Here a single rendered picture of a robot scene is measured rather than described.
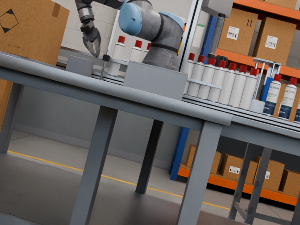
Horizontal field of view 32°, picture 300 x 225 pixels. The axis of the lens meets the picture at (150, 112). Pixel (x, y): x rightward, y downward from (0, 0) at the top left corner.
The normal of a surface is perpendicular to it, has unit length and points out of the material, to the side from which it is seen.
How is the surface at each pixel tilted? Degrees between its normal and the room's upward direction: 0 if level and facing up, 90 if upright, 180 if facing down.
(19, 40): 90
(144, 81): 90
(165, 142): 90
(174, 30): 87
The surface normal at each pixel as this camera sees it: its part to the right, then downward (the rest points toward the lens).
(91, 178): -0.16, -0.03
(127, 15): -0.82, -0.10
